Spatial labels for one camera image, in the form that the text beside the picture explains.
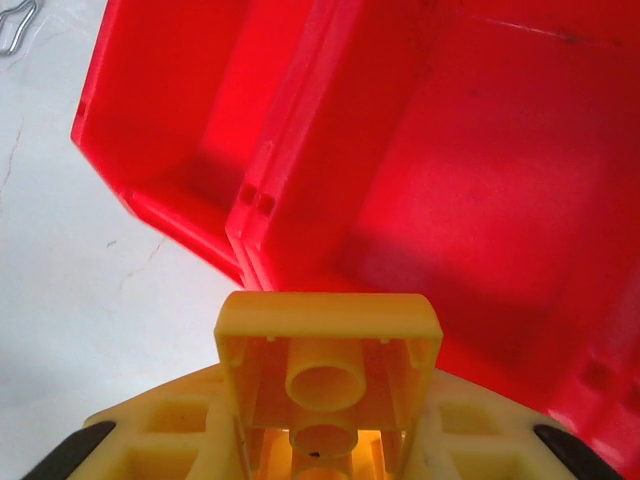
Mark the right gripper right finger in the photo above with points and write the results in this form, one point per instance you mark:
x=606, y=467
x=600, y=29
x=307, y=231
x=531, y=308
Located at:
x=475, y=450

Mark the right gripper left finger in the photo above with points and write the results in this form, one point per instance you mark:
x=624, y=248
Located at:
x=170, y=450

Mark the red plastic bin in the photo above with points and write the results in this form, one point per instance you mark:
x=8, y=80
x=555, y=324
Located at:
x=165, y=100
x=475, y=200

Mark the yellow lego brick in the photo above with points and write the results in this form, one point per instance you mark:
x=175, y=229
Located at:
x=325, y=320

